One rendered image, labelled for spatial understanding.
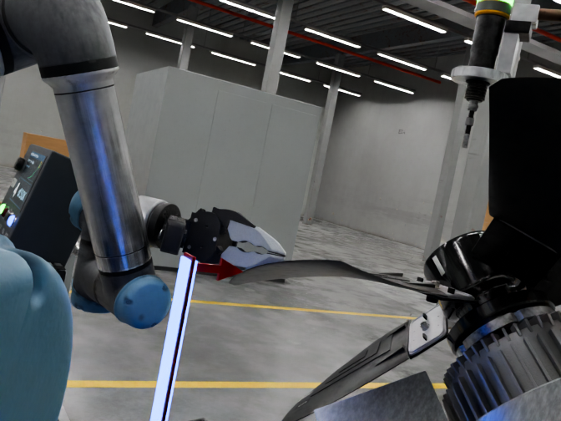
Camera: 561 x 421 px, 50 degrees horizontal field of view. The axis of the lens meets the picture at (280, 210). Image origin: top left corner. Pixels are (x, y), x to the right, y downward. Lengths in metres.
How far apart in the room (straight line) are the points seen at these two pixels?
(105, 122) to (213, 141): 6.17
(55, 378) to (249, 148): 6.98
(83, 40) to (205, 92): 6.17
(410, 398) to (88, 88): 0.55
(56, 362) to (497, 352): 0.63
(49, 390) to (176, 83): 6.67
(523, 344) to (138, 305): 0.48
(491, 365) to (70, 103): 0.59
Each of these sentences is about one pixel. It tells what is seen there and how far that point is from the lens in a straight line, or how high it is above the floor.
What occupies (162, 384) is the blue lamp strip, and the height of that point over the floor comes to 1.06.
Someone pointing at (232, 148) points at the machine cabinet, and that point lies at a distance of 7.05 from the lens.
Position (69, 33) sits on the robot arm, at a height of 1.40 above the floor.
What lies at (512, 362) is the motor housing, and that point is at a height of 1.13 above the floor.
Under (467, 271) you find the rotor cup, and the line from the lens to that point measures 0.84.
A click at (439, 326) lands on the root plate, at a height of 1.12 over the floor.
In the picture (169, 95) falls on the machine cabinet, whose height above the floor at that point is 1.94.
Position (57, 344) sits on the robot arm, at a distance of 0.16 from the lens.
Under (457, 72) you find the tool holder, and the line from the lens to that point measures 0.80.
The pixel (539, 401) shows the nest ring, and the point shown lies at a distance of 0.70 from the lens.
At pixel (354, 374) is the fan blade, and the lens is 0.93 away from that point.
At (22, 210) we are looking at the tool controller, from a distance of 1.15.
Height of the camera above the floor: 1.28
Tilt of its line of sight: 3 degrees down
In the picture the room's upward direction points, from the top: 11 degrees clockwise
